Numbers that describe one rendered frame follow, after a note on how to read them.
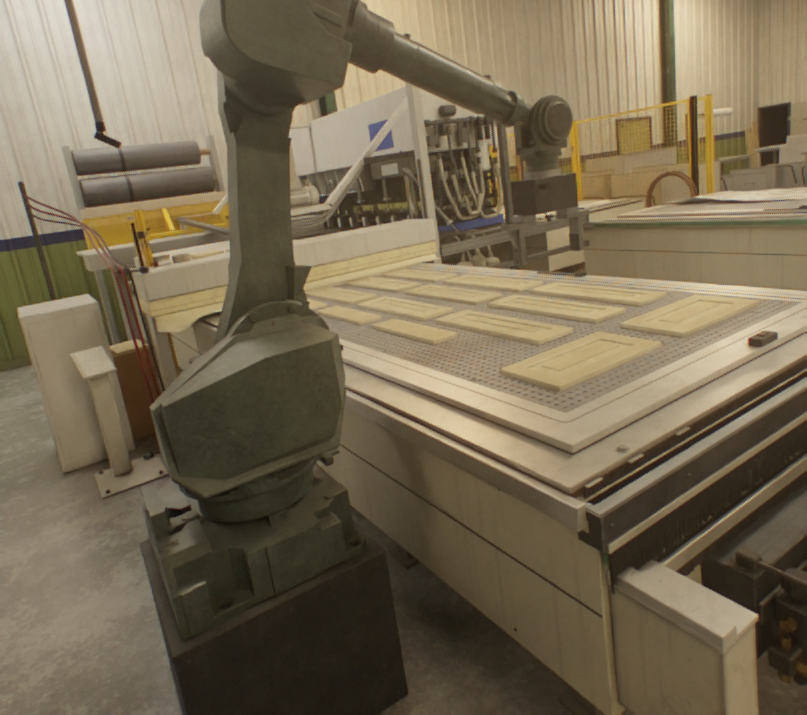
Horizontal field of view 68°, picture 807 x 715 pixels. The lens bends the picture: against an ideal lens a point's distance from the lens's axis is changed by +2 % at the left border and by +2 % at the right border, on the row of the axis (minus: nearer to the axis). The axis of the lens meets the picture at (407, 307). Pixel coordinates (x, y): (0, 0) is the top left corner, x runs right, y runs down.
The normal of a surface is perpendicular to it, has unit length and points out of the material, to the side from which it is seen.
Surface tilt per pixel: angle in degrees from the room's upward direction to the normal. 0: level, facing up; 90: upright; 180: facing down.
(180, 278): 90
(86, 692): 0
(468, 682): 0
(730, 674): 90
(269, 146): 90
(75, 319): 90
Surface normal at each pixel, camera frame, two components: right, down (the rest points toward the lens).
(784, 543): -0.14, -0.97
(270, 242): 0.51, -0.06
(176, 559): 0.27, -0.60
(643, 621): -0.82, 0.23
